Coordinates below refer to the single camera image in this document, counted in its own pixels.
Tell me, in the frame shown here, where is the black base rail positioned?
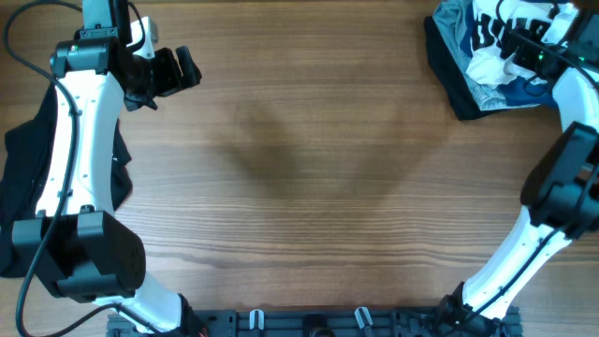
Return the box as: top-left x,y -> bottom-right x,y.
106,306 -> 523,337

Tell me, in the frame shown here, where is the black garment with logo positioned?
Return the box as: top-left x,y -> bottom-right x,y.
0,83 -> 135,279

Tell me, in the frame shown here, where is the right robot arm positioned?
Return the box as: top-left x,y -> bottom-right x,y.
432,7 -> 598,336

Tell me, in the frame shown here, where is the light grey denim garment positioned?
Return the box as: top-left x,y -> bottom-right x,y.
432,0 -> 542,114

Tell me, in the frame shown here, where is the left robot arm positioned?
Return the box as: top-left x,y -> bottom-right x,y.
11,1 -> 209,336

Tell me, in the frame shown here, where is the white t-shirt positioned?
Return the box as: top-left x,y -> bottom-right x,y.
465,0 -> 581,88

